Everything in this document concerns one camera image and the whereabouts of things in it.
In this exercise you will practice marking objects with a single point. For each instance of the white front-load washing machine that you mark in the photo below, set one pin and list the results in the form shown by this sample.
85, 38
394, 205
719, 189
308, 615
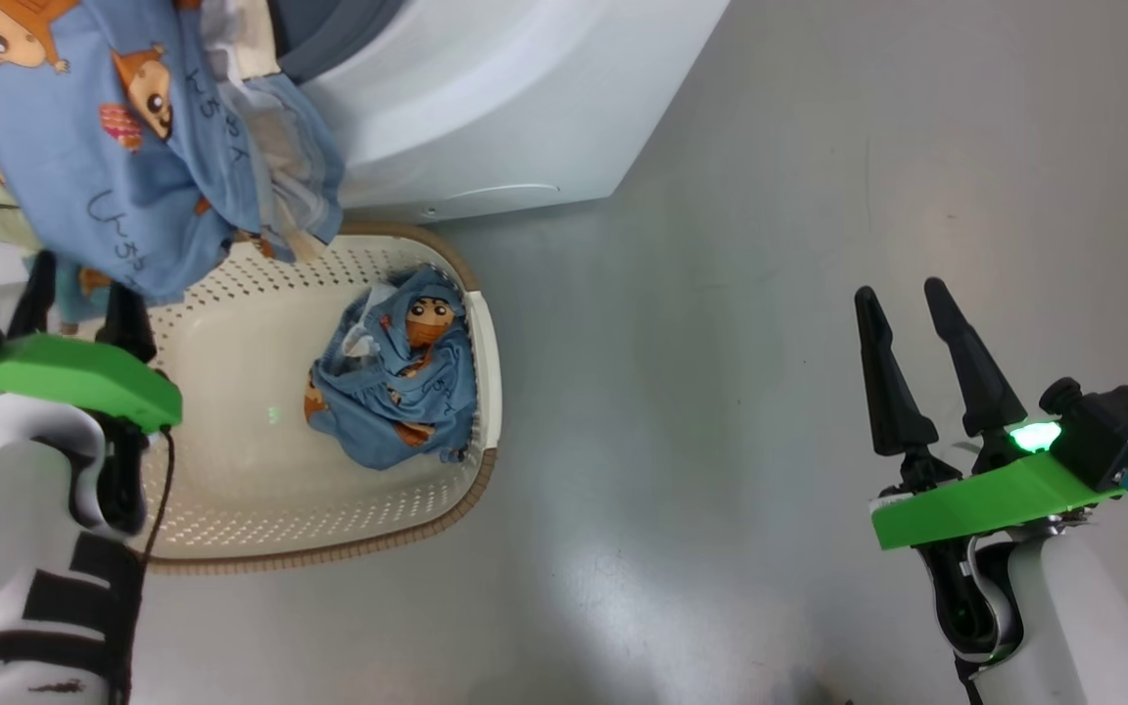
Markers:
525, 98

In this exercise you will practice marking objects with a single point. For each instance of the cream laundry basket brown rim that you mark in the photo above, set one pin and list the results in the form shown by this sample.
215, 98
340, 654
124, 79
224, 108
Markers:
251, 470

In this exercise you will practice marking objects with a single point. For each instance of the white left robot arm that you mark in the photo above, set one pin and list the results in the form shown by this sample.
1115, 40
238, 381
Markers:
16, 587

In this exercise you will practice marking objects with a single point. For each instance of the grey rubber door gasket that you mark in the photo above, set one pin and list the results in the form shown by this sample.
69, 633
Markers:
329, 39

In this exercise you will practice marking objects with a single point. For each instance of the small blue cartoon garment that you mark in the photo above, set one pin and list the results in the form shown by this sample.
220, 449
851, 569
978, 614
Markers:
398, 411

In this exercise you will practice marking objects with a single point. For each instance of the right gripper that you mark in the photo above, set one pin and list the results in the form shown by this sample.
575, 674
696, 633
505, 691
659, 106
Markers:
1034, 438

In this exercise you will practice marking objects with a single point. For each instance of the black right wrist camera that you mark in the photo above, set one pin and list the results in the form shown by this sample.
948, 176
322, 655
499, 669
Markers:
1112, 431

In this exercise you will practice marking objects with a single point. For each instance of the blue cartoon garment cream lining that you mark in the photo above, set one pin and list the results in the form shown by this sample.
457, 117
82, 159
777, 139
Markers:
65, 147

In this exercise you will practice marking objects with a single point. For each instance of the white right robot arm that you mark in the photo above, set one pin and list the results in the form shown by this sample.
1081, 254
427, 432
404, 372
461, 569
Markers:
1073, 627

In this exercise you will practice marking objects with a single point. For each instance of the round white drain filter cover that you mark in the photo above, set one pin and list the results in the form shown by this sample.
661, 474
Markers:
495, 201

